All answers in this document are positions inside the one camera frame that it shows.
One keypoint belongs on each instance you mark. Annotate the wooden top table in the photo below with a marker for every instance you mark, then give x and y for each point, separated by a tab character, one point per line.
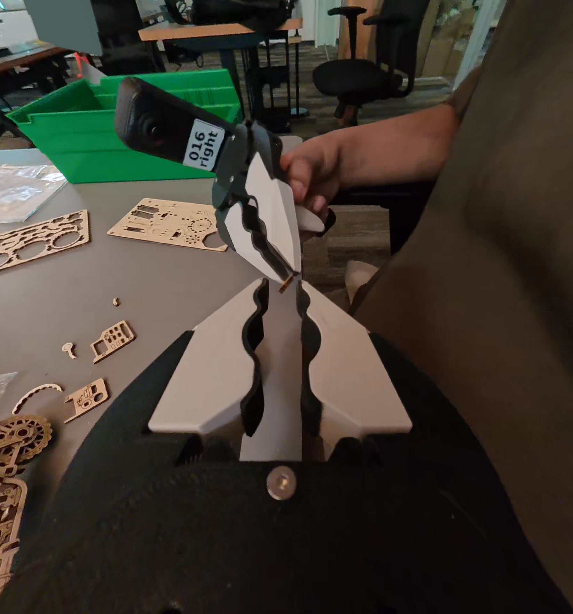
195	31

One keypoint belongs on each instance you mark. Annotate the small wooden grid panel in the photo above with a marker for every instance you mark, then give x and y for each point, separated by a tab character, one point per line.
98	348

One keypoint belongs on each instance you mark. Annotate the wooden gear assembly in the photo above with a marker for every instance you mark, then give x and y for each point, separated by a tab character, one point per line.
22	434

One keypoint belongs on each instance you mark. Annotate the grey desk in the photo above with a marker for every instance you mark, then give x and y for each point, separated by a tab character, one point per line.
171	288

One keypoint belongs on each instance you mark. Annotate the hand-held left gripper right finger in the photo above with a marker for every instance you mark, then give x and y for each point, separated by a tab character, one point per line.
358	379

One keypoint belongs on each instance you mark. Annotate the small engraved wooden panel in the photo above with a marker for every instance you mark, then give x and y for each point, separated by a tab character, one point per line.
82	407

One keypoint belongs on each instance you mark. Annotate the wooden puzzle parts sheet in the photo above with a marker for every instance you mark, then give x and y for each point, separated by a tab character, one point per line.
123	230

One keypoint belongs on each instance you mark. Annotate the dark wooden table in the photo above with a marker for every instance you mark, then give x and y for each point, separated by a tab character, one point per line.
8	60

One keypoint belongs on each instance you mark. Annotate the person's brown clothing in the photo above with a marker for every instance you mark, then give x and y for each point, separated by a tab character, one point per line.
507	336

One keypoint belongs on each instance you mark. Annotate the small pointed wooden piece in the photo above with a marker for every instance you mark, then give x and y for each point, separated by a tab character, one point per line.
285	284

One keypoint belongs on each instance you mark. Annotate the green plastic bin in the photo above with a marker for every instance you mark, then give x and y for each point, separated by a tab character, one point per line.
123	168

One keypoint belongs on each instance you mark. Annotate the person's right hand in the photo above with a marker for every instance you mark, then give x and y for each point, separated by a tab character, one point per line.
320	168

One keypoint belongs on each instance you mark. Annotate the wooden sheet with round holes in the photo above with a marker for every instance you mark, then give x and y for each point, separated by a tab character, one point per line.
50	247

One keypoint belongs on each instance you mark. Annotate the black office chair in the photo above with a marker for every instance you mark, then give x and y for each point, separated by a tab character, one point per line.
353	76

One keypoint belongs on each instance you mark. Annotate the wooden toothed arc piece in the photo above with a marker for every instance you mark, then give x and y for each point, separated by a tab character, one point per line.
37	387

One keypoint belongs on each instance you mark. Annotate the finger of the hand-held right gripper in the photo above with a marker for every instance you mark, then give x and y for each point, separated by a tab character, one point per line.
279	216
241	240

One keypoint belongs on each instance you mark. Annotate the small wooden key piece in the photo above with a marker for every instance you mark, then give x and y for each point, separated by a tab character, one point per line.
69	349

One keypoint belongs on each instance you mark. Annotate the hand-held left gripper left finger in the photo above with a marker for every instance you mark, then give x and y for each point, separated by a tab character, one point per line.
205	379

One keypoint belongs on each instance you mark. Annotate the large clear plastic bag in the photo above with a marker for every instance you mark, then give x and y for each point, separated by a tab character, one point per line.
8	192

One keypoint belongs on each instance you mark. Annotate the cardboard box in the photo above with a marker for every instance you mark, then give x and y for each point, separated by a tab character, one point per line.
440	52

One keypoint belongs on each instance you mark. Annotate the black bag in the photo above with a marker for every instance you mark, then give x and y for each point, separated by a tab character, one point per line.
243	12

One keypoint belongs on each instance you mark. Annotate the person's right forearm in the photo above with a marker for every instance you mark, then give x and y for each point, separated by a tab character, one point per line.
397	148

